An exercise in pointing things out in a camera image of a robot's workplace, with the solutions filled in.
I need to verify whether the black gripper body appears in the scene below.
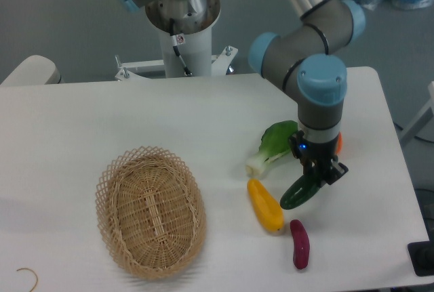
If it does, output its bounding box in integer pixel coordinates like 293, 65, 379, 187
288, 130, 338, 169

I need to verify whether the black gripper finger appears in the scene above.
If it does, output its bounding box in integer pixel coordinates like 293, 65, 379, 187
322, 160, 349, 184
302, 163, 321, 187

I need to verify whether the dark green cucumber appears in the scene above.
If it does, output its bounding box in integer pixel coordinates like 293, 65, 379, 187
279, 174, 321, 210

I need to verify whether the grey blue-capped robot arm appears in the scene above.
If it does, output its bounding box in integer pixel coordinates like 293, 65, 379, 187
120, 0, 366, 186

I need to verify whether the orange carrot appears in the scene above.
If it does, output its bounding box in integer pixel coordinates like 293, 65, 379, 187
336, 133, 343, 154

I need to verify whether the green bok choy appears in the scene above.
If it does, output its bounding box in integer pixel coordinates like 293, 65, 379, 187
245, 120, 298, 178

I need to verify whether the yellow squash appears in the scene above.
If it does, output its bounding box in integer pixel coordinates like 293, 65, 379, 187
247, 178, 284, 233

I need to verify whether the purple sweet potato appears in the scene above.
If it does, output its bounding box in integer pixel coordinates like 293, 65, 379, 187
290, 220, 310, 270

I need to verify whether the black device at edge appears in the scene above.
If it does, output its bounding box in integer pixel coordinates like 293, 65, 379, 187
408, 241, 433, 277

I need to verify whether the oval wicker basket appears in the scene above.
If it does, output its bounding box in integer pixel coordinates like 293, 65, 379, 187
96, 146, 207, 280

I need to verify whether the white chair back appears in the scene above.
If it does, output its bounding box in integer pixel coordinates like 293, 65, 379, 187
1, 55, 63, 87

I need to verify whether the tan rubber band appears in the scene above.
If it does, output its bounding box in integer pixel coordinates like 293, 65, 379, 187
16, 268, 39, 289

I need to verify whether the white frame at right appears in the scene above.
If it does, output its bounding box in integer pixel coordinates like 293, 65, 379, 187
399, 81, 433, 147

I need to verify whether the black pedestal cable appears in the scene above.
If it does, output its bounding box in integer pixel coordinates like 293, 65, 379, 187
168, 17, 193, 77

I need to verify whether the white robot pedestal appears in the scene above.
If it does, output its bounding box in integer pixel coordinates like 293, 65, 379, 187
115, 0, 238, 81

